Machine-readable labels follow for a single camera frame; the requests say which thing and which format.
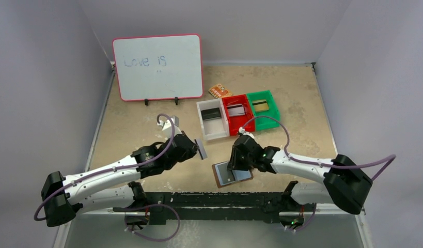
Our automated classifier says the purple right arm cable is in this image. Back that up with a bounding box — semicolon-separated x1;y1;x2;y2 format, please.
238;115;397;180

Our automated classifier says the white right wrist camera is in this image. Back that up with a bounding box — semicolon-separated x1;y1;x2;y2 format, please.
238;127;255;139

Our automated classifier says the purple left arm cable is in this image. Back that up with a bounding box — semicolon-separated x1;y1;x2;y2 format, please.
34;113;176;222

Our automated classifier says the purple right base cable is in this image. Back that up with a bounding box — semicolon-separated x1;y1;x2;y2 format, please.
284;205;317;234

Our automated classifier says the gold card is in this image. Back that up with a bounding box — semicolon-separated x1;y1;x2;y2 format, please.
252;99;269;113

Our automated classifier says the white plastic bin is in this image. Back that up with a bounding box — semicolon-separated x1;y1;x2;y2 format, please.
196;99;229;141

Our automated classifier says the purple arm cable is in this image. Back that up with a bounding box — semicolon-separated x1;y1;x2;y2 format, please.
238;115;397;180
34;113;176;222

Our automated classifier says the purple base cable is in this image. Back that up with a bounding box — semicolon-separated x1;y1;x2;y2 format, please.
284;205;317;234
123;201;181;243

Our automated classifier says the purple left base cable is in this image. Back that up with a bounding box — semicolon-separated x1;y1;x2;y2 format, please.
123;201;181;243

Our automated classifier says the white board pink frame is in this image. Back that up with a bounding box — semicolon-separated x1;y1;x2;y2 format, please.
112;34;204;101

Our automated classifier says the orange spiral notebook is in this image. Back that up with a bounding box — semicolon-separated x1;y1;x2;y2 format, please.
208;84;233;99

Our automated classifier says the red plastic bin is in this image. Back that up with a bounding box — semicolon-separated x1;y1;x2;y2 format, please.
222;94;254;136

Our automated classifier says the green plastic bin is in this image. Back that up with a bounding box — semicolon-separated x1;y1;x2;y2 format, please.
246;90;280;131

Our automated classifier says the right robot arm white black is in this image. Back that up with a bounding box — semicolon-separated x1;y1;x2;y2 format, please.
227;135;373;215

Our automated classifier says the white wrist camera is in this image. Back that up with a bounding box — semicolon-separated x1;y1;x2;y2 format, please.
238;127;255;139
158;116;182;138

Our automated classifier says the black card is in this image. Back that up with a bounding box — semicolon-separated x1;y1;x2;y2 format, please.
200;107;222;121

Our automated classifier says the brown leather card holder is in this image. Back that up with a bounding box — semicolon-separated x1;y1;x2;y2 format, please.
212;161;254;188

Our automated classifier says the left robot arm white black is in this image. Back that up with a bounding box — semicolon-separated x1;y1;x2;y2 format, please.
34;133;199;227

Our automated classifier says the silver card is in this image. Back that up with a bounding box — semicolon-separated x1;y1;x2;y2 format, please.
226;104;246;117
194;138;208;160

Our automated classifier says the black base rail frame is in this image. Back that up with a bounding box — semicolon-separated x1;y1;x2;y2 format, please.
95;181;349;227

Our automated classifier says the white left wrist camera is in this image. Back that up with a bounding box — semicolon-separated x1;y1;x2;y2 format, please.
158;116;182;138

